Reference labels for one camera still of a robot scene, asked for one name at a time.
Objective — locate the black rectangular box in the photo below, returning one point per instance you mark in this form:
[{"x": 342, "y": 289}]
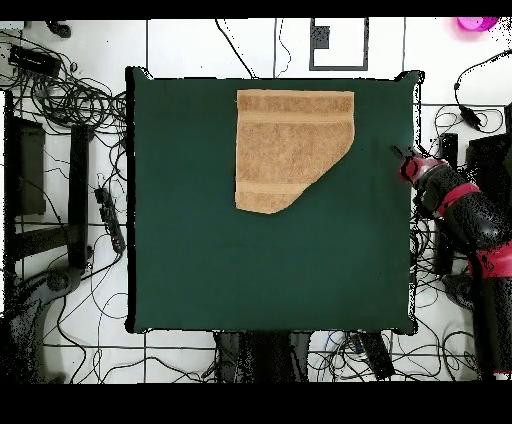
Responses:
[{"x": 34, "y": 60}]

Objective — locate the small dark object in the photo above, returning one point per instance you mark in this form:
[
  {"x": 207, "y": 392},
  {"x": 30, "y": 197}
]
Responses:
[{"x": 60, "y": 28}]

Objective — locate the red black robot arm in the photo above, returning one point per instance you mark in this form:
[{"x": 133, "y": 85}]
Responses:
[{"x": 468, "y": 216}]

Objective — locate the grey chair base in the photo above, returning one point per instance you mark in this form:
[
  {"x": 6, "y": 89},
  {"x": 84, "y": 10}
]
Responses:
[
  {"x": 58, "y": 280},
  {"x": 460, "y": 288}
]

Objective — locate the black flat box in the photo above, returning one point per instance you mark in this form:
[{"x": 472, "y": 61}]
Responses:
[{"x": 378, "y": 354}]

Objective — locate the pink round object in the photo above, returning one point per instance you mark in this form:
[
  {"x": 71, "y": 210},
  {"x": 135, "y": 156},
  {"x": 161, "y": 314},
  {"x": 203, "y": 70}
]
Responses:
[{"x": 476, "y": 24}]

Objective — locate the dark green table cloth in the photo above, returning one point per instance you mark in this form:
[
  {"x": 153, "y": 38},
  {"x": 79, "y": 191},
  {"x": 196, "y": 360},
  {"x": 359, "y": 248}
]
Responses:
[{"x": 240, "y": 272}]

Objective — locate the black bar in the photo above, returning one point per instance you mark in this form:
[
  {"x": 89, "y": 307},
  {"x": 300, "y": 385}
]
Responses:
[
  {"x": 80, "y": 192},
  {"x": 450, "y": 146}
]

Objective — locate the black power strip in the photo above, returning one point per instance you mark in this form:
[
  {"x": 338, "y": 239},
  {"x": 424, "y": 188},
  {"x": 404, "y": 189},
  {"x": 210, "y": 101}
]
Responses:
[{"x": 110, "y": 220}]

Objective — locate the grey rectangular floor frame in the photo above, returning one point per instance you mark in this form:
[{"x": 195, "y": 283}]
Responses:
[{"x": 312, "y": 48}]

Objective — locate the dark flat panel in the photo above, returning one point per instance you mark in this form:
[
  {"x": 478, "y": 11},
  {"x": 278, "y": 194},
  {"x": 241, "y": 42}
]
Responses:
[
  {"x": 490, "y": 160},
  {"x": 28, "y": 168}
]

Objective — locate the tan terry towel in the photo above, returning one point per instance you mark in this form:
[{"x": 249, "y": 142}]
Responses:
[{"x": 288, "y": 148}]

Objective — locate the black metal stand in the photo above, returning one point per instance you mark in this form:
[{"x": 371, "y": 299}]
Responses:
[{"x": 260, "y": 356}]

